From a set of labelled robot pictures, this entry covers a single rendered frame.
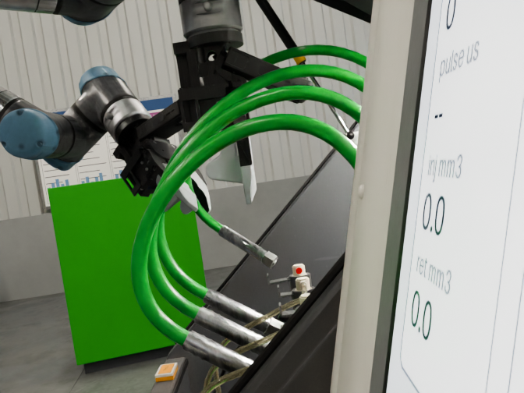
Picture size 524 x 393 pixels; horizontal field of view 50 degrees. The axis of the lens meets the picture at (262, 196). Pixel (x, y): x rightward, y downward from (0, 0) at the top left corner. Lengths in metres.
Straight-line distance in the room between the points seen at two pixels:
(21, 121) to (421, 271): 0.79
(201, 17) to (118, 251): 3.40
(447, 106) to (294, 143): 7.11
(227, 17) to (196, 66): 0.07
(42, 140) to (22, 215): 6.71
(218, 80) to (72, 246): 3.38
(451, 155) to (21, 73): 7.54
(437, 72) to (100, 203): 3.85
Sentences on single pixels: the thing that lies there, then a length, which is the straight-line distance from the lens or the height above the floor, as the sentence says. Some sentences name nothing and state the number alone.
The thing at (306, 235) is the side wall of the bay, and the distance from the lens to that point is 1.04.
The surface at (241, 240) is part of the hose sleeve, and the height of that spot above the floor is 1.18.
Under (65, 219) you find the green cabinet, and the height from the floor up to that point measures 1.08.
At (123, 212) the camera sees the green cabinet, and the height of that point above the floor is 1.06.
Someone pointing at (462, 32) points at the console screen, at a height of 1.32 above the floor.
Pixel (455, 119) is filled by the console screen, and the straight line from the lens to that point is 0.17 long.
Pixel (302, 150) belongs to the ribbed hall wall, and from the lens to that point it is 7.33.
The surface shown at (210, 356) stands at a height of 1.13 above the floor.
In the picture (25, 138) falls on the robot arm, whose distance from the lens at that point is 0.91.
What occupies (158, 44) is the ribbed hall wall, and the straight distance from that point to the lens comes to 7.38.
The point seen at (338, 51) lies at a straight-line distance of 0.78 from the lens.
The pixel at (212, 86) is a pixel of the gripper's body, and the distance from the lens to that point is 0.69.
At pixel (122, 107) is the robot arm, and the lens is 0.98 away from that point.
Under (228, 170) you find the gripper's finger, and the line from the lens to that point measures 0.70.
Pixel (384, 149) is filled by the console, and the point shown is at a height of 1.29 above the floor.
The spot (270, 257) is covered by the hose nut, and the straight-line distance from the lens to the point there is 0.82.
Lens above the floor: 1.29
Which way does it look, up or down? 4 degrees down
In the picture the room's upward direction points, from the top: 8 degrees counter-clockwise
